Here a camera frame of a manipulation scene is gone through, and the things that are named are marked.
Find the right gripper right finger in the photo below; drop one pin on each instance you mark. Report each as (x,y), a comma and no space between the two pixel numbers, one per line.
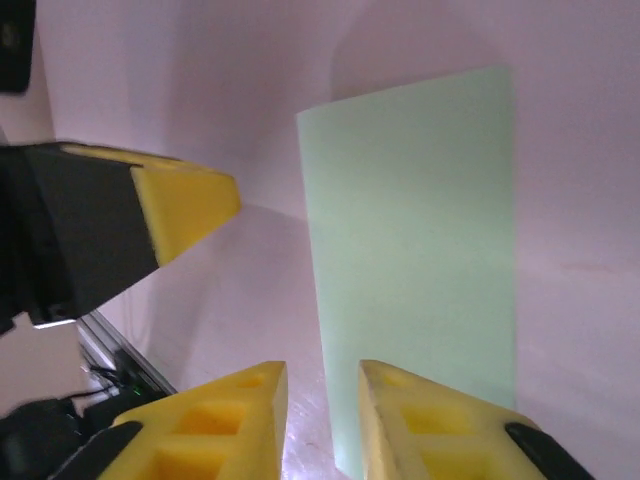
(440,440)

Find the light green paper sheet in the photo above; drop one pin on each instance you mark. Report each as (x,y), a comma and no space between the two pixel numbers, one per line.
(410,250)

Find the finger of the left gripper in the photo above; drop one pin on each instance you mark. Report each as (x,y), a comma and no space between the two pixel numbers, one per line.
(90,225)

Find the aluminium mounting rail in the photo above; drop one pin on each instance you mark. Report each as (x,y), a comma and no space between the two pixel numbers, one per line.
(115,345)

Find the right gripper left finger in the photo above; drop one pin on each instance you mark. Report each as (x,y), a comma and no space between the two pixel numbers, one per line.
(210,430)

